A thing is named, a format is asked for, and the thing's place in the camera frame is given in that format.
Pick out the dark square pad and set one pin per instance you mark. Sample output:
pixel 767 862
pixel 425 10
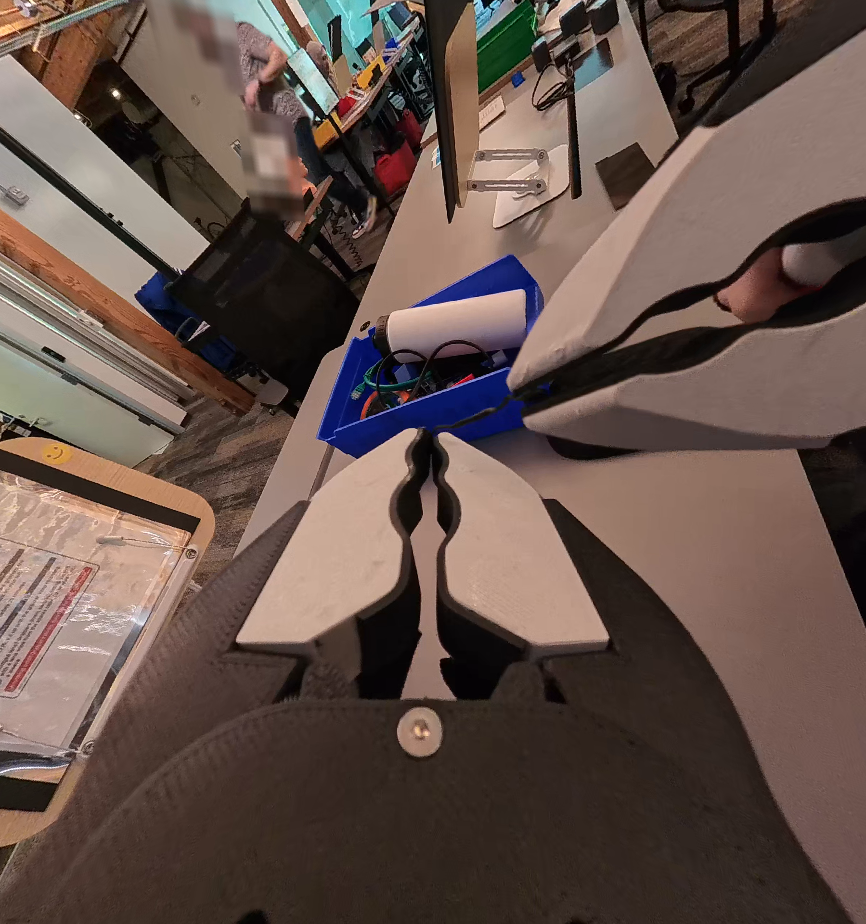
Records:
pixel 624 177

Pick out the white paper roll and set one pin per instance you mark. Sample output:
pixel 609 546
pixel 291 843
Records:
pixel 461 321

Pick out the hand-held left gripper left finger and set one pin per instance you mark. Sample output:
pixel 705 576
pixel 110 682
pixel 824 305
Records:
pixel 332 563

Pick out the black upright post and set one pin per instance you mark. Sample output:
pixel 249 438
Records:
pixel 573 130

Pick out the yellow smiley sticker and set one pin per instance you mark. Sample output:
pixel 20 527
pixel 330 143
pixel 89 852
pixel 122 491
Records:
pixel 56 454

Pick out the white stand base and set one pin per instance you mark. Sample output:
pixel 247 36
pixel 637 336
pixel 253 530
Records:
pixel 526 195

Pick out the red toolbox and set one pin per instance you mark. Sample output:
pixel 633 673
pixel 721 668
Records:
pixel 396 155

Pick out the green plastic bin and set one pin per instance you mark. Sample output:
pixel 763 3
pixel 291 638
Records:
pixel 505 43

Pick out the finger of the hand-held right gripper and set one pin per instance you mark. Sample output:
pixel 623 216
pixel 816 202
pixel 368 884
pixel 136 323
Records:
pixel 693 404
pixel 693 231

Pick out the instruction sign on stand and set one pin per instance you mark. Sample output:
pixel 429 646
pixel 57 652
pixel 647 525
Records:
pixel 202 520

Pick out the blue plastic bin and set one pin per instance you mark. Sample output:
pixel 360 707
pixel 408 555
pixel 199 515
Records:
pixel 418 419

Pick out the person's right hand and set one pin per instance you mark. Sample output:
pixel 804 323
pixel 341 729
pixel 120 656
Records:
pixel 754 289

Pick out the blue fabric cover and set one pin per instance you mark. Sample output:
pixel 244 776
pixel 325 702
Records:
pixel 165 303

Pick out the framed instruction sheet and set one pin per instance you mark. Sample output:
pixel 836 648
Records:
pixel 57 613

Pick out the wooden board on stand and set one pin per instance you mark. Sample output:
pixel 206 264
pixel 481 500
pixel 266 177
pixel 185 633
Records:
pixel 454 108

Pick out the yellow plastic bins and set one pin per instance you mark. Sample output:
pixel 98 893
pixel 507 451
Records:
pixel 324 133

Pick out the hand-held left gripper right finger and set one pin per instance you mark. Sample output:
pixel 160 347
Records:
pixel 519 570

